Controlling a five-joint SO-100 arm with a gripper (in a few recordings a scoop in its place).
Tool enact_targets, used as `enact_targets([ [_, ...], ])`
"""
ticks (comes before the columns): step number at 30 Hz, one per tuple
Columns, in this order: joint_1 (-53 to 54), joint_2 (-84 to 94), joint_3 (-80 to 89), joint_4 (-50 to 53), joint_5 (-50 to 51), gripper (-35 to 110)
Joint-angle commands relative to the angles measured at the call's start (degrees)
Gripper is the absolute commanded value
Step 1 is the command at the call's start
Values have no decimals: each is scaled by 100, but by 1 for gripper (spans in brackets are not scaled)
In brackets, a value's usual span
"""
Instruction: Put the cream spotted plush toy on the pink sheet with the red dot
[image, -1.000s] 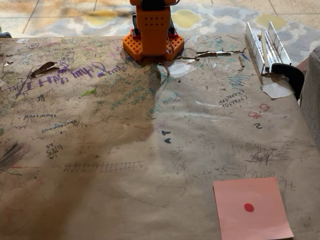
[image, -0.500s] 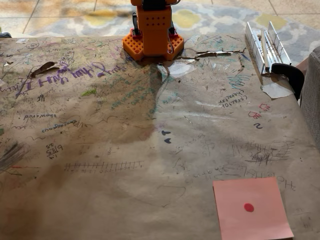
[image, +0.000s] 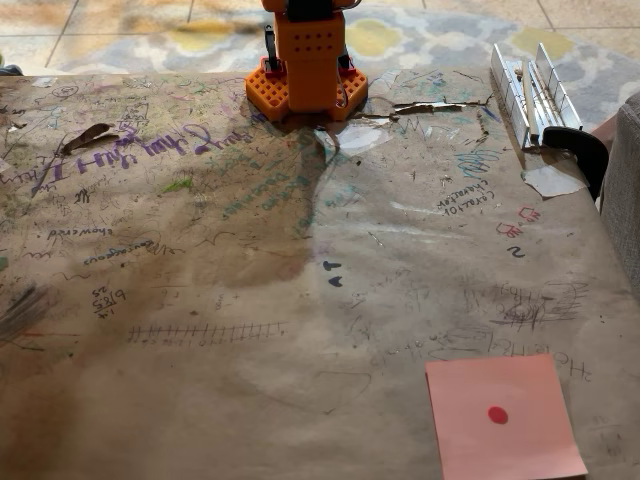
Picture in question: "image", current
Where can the pink sticky note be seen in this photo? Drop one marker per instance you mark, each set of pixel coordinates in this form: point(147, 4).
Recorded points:
point(500, 440)

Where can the brown scribbled paper table cover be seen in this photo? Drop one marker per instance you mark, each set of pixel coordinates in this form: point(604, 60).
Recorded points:
point(300, 300)

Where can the clear tape patch near base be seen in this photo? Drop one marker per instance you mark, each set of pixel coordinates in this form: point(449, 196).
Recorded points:
point(360, 137)

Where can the grey yellow patterned rug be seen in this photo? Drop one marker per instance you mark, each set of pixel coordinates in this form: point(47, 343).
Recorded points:
point(430, 40)

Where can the aluminium miter box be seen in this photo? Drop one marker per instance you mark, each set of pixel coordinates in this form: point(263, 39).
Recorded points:
point(515, 100)

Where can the clear tape scrap near clamp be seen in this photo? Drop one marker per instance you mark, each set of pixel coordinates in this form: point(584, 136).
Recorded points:
point(555, 180)

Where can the thin wooden dowel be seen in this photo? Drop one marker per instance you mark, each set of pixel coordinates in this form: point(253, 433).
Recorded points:
point(529, 100)

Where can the black clamp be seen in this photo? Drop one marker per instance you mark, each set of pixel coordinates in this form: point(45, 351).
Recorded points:
point(585, 147)

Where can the grey fabric sofa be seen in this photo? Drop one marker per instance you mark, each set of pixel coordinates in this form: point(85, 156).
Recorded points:
point(622, 200)

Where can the orange waffle grid base plate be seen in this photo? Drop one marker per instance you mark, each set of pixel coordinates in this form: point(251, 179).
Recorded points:
point(265, 92)

